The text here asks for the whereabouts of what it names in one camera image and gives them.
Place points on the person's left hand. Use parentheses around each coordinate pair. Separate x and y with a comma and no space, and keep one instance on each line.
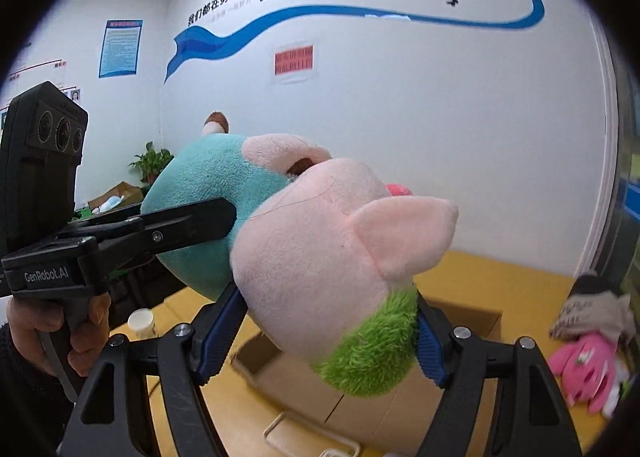
(29,317)

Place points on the white bottle cap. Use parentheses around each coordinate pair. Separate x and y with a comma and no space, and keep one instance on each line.
(142,324)

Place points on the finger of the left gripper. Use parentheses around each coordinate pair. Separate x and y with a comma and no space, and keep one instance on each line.
(145,235)
(121,213)

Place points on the small cardboard box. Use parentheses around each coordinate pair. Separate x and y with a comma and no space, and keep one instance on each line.
(123,194)

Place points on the pink plush toy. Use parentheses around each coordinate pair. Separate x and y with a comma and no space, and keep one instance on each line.
(590,372)

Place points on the red wall notice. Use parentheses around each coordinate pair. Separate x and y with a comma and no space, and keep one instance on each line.
(293,64)

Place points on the potted green plant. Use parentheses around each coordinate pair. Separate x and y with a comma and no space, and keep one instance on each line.
(151,163)

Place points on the pig plush toy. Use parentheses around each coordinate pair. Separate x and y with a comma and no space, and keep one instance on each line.
(323,252)

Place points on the blue wall poster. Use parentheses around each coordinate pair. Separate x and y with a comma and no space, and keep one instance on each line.
(120,48)

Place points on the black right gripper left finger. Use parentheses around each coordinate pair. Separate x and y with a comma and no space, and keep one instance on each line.
(113,414)

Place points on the clear phone case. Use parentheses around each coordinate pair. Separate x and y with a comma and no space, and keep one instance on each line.
(292,435)

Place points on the grey printed cloth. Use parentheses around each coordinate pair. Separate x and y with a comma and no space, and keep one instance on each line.
(593,306)

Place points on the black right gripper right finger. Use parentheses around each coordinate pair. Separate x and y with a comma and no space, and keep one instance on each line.
(530,417)

